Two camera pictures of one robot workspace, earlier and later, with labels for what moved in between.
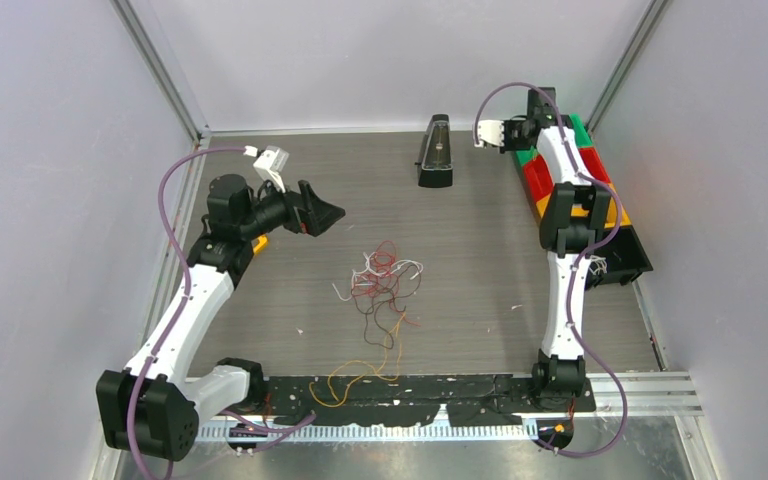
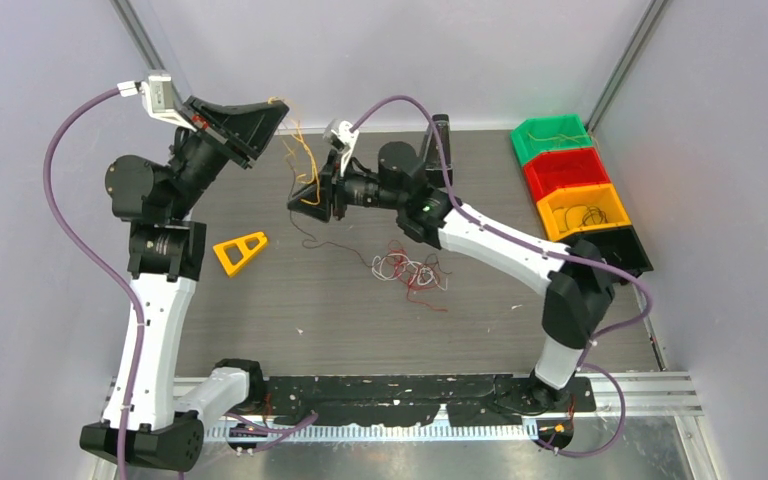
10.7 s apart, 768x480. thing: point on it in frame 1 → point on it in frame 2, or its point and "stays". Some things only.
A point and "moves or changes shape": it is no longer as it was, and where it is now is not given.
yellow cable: (343, 377) → (312, 159)
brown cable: (368, 296) → (314, 239)
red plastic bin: (539, 178) stays
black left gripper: (307, 213) → (247, 128)
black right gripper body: (513, 136) → (340, 188)
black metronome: (435, 165) stays
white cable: (367, 265) moves or changes shape
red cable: (383, 277) → (409, 282)
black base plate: (483, 399) stays
